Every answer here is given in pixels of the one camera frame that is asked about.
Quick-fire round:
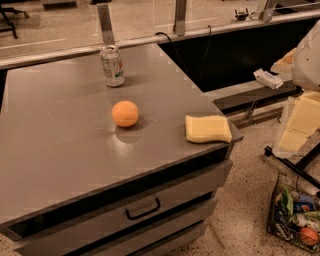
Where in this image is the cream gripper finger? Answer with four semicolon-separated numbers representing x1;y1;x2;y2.
277;91;320;154

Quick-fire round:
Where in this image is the orange fruit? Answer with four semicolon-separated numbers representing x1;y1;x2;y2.
111;101;139;127

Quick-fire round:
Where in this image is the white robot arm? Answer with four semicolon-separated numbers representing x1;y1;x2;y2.
273;21;320;158

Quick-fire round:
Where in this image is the yellow sponge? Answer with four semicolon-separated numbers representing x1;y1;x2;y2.
185;115;232;143

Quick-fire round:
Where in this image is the black stand base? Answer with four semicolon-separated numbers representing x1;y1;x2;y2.
264;143;320;189

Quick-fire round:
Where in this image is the white packet on ledge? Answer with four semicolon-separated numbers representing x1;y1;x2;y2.
254;69;283;89

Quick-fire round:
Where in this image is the basket of groceries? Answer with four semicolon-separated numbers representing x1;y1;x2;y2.
267;175;320;254

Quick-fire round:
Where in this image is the white soda can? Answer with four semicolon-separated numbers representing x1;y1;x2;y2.
100;45;124;87

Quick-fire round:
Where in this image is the grey cabinet with drawers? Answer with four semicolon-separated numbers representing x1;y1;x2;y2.
0;44;233;256

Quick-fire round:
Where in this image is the black office chair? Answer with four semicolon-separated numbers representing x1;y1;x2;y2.
0;3;30;40

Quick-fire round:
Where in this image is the black cable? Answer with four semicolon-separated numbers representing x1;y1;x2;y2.
154;24;213;83

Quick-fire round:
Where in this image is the black drawer handle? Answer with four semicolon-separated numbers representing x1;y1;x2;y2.
125;197;161;221

